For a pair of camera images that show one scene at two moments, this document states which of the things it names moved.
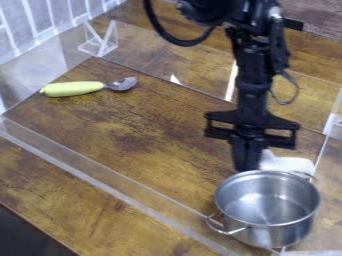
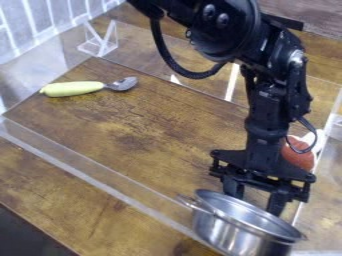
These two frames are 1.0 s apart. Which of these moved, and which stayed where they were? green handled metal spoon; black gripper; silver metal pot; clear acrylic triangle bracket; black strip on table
Moved: black gripper; silver metal pot
Stayed: clear acrylic triangle bracket; black strip on table; green handled metal spoon
